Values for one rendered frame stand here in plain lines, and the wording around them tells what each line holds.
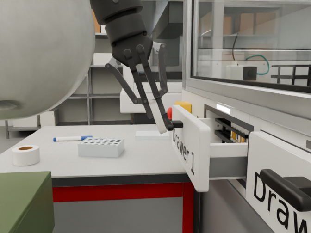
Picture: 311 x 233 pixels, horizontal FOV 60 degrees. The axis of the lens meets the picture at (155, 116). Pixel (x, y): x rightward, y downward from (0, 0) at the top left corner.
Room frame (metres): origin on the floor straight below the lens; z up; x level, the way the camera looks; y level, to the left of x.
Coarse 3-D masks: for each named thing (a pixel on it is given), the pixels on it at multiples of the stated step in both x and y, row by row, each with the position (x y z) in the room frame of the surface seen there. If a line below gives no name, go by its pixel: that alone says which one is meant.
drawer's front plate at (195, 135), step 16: (176, 112) 0.63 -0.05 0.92; (176, 128) 0.62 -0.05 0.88; (192, 128) 0.46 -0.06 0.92; (208, 128) 0.41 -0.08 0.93; (176, 144) 0.62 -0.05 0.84; (192, 144) 0.46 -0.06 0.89; (208, 144) 0.41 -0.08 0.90; (192, 160) 0.46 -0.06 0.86; (208, 160) 0.41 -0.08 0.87; (192, 176) 0.45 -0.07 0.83; (208, 176) 0.41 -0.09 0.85
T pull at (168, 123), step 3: (165, 120) 0.56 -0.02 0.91; (168, 120) 0.56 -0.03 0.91; (174, 120) 0.56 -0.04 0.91; (177, 120) 0.56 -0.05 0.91; (165, 123) 0.55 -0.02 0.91; (168, 123) 0.52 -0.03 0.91; (171, 123) 0.52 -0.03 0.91; (174, 123) 0.54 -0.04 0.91; (177, 123) 0.54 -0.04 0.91; (180, 123) 0.54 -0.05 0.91; (165, 126) 0.55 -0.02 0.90; (168, 126) 0.51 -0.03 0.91; (171, 126) 0.51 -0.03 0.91; (174, 126) 0.54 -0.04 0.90; (177, 126) 0.54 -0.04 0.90; (180, 126) 0.54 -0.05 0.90; (168, 129) 0.51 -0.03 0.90; (171, 129) 0.51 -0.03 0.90
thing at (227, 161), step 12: (204, 120) 0.67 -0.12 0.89; (216, 144) 0.44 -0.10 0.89; (228, 144) 0.44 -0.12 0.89; (240, 144) 0.44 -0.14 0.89; (216, 156) 0.43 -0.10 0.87; (228, 156) 0.43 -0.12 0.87; (240, 156) 0.43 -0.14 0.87; (216, 168) 0.43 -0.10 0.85; (228, 168) 0.43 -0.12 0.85; (240, 168) 0.43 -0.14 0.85
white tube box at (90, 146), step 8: (80, 144) 0.78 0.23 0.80; (88, 144) 0.78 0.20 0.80; (96, 144) 0.80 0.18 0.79; (104, 144) 0.79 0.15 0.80; (112, 144) 0.79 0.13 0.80; (120, 144) 0.80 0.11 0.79; (80, 152) 0.78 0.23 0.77; (88, 152) 0.78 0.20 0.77; (96, 152) 0.77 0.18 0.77; (104, 152) 0.77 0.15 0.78; (112, 152) 0.77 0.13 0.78; (120, 152) 0.80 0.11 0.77
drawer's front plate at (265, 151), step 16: (256, 144) 0.36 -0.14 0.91; (272, 144) 0.32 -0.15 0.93; (288, 144) 0.31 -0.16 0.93; (256, 160) 0.36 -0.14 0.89; (272, 160) 0.32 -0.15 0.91; (288, 160) 0.29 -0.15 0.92; (304, 160) 0.26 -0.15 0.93; (288, 176) 0.29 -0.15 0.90; (304, 176) 0.26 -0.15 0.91; (256, 192) 0.36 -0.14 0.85; (272, 192) 0.32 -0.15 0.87; (256, 208) 0.35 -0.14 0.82; (272, 208) 0.31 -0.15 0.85; (288, 208) 0.28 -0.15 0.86; (272, 224) 0.31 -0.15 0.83; (288, 224) 0.28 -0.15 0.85
